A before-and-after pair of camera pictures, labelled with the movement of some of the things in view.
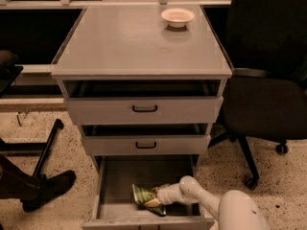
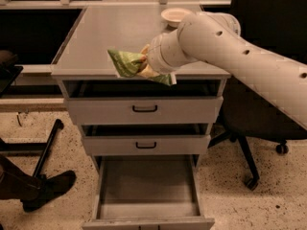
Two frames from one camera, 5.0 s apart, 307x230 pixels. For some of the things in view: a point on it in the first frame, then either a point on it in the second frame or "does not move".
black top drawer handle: (144, 110) does not move
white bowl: (177, 17) does not move
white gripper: (164, 194) → (155, 57)
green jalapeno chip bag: (141, 195) → (126, 64)
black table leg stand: (43, 149) does not move
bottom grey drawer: (113, 202) does not move
